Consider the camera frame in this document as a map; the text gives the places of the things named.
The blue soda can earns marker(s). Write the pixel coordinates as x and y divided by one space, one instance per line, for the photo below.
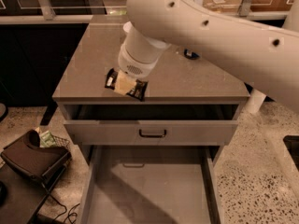
190 55

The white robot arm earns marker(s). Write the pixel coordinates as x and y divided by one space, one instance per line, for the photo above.
265 57

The wire mesh basket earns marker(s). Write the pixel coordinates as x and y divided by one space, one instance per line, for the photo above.
61 142

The grey middle drawer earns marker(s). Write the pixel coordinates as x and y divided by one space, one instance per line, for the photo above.
150 185

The black side table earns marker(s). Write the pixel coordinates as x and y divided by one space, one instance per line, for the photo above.
24 198

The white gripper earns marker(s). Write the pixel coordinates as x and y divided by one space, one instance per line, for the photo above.
133 65

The white ceramic bowl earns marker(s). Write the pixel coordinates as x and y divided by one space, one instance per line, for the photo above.
127 27

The grey drawer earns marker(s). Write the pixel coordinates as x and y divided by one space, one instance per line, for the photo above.
145 125
150 185

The black tilted tray box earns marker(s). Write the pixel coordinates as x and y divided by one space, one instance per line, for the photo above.
27 158

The green snack packet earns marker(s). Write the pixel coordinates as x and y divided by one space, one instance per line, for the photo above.
47 139

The glass railing panel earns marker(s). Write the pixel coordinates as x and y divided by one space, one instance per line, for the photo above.
76 11

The grey top drawer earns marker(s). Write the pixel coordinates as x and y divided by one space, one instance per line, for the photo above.
145 125

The grey drawer cabinet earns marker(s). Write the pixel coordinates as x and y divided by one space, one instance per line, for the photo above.
174 81

